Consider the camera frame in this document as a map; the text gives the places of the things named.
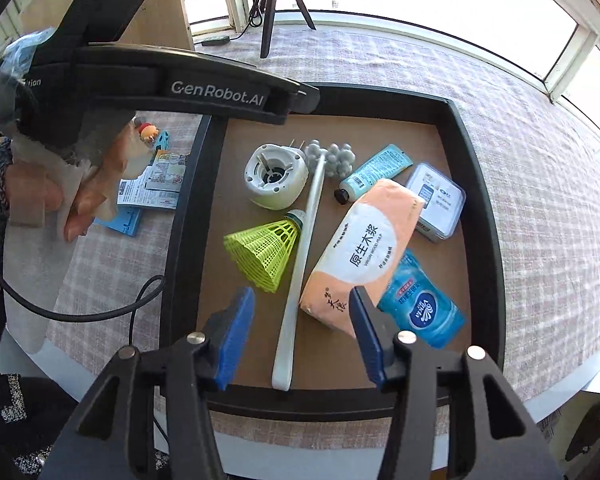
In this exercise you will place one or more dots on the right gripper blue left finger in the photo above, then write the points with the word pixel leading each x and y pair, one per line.
pixel 226 333

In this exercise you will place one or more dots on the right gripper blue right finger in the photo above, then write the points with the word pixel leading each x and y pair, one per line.
pixel 375 331

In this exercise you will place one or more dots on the yellow-green shuttlecock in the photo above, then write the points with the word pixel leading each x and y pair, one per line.
pixel 262 253

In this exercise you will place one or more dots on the clear plastic box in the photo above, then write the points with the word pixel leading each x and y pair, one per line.
pixel 444 202

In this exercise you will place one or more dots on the white plug adapter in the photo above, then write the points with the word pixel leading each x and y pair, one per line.
pixel 275 176

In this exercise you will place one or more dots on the teal cream tube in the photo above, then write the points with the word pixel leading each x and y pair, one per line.
pixel 386 164

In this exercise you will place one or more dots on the white massage roller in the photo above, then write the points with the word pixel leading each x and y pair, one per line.
pixel 334 161

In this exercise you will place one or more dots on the person's left hand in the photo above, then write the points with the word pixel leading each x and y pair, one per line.
pixel 39 182

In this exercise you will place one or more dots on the blue wet wipes pack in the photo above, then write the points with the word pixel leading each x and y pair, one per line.
pixel 415 303

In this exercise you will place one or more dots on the orange tissue pack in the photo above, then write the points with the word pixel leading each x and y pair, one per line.
pixel 364 251

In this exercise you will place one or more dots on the small cartoon figurine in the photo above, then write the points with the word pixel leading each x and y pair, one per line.
pixel 147 131

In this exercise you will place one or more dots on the brown cardboard panel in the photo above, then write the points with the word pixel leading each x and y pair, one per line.
pixel 160 23

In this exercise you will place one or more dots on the printed instruction leaflet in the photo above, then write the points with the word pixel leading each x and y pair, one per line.
pixel 159 186

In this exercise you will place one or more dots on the blue plastic card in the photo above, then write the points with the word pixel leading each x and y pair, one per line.
pixel 125 222

